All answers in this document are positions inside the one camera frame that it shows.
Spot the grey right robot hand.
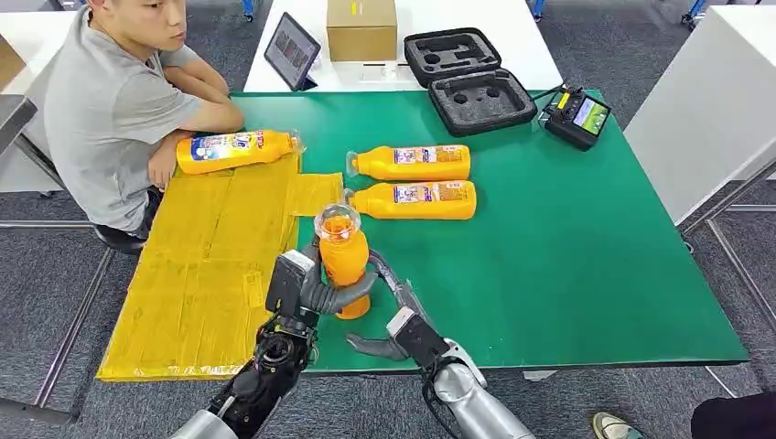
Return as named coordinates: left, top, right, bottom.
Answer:
left=345, top=249, right=434, bottom=361

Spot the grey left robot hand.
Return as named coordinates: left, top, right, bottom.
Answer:
left=299, top=240, right=380, bottom=316

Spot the orange drink bottle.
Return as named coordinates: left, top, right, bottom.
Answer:
left=176, top=129, right=303, bottom=177
left=345, top=144, right=473, bottom=182
left=313, top=204, right=372, bottom=321
left=342, top=180, right=479, bottom=221

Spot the yellow plastic sheet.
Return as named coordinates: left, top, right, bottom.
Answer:
left=96, top=154, right=345, bottom=383

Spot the black stool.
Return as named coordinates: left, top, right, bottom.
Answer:
left=93, top=224, right=150, bottom=256

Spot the green table mat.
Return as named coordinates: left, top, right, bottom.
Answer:
left=230, top=91, right=749, bottom=372

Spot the black foam carrying case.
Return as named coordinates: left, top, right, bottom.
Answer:
left=403, top=27, right=539, bottom=137

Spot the black tablet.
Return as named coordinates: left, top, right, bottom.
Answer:
left=264, top=12, right=322, bottom=92

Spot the person's shoe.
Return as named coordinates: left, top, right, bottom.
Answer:
left=592, top=412, right=647, bottom=439

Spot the brown cardboard box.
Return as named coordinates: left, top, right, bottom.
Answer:
left=326, top=0, right=399, bottom=63

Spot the seated person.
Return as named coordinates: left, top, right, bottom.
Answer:
left=42, top=0, right=247, bottom=238

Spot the black remote controller with screen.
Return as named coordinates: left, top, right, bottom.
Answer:
left=541, top=86, right=612, bottom=152

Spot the person's dark trouser leg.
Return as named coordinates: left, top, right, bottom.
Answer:
left=691, top=396, right=776, bottom=439

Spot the white desk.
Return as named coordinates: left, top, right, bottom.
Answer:
left=0, top=10, right=77, bottom=194

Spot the large white table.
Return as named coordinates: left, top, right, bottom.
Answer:
left=622, top=5, right=776, bottom=227

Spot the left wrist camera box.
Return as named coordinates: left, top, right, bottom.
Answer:
left=265, top=249, right=317, bottom=317

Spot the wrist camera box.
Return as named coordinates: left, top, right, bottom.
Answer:
left=265, top=249, right=317, bottom=317
left=386, top=307, right=451, bottom=369

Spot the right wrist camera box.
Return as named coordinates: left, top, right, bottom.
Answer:
left=386, top=307, right=451, bottom=369

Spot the white floor cable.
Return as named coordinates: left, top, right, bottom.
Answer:
left=703, top=365, right=741, bottom=402

